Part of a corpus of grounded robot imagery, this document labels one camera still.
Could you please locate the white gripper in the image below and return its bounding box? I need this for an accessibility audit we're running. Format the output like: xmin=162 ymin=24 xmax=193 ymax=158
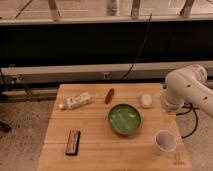
xmin=160 ymin=92 xmax=183 ymax=124

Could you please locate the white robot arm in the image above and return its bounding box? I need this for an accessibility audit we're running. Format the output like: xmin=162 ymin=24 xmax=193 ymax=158
xmin=160 ymin=64 xmax=213 ymax=119

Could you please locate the green ceramic bowl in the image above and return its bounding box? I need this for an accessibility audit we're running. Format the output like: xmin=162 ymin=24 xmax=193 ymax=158
xmin=108 ymin=104 xmax=142 ymax=135

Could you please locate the white paper cup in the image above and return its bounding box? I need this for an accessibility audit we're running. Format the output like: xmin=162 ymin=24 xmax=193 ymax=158
xmin=153 ymin=130 xmax=176 ymax=155

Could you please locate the small white soap bar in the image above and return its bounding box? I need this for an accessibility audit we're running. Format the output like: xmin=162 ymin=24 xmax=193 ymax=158
xmin=141 ymin=94 xmax=152 ymax=108

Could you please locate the brown sausage toy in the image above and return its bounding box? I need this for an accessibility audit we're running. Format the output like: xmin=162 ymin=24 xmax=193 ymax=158
xmin=105 ymin=88 xmax=115 ymax=104

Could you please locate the black floor cable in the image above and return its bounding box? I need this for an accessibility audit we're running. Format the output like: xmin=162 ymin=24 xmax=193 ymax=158
xmin=175 ymin=102 xmax=200 ymax=140

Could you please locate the black hanging cable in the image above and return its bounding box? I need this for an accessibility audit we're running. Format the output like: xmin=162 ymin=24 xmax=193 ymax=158
xmin=119 ymin=13 xmax=153 ymax=82

